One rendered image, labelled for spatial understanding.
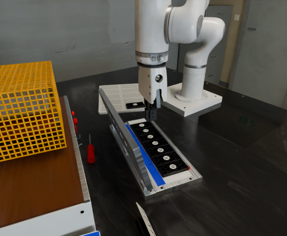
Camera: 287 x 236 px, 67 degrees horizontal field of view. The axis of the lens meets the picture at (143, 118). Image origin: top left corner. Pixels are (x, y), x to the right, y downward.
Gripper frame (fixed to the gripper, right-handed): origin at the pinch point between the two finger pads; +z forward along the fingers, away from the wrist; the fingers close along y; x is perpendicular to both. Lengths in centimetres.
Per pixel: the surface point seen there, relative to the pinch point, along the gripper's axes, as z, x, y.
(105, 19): -3, -44, 247
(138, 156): 6.3, 7.7, -9.8
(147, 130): 21.1, -8.2, 21.5
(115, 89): 23, -9, 78
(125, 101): 23, -10, 59
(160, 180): 22.2, -1.4, -6.0
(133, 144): 3.5, 8.2, -7.8
